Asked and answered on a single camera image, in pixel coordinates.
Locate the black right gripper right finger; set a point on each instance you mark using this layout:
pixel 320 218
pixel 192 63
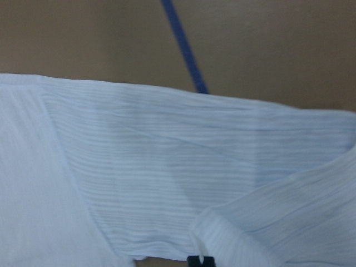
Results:
pixel 208 262

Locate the light blue button-up shirt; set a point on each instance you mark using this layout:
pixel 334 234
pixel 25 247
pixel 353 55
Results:
pixel 97 173

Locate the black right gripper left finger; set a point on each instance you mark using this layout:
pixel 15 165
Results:
pixel 194 261

